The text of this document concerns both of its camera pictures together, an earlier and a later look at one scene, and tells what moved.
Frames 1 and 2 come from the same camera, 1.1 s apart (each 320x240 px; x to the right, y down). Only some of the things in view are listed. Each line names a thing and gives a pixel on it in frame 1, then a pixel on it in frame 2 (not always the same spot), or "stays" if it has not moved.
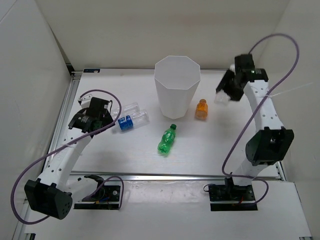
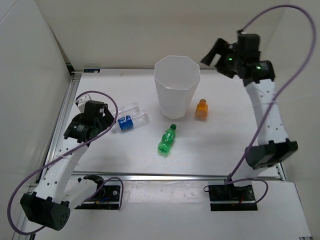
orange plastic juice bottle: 202,110 stays
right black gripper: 235,96 to 217,49
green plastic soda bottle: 167,137 stays
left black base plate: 106,197 stays
